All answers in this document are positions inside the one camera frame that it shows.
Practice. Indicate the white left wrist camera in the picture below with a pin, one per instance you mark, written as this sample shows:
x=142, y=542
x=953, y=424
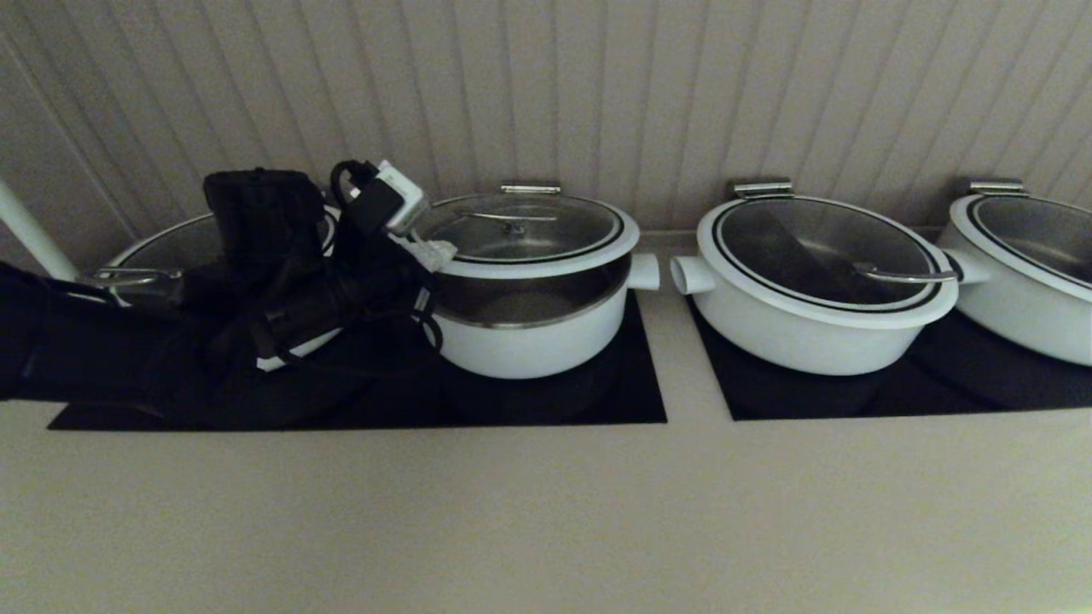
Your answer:
x=399, y=200

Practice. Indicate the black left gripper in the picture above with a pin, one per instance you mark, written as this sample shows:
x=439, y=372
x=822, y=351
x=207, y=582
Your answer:
x=350, y=290

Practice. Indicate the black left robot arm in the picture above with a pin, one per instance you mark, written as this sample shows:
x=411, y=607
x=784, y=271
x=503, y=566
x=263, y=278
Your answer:
x=102, y=350

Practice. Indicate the black glass cooktop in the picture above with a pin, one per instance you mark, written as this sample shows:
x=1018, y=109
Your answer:
x=938, y=392
x=554, y=405

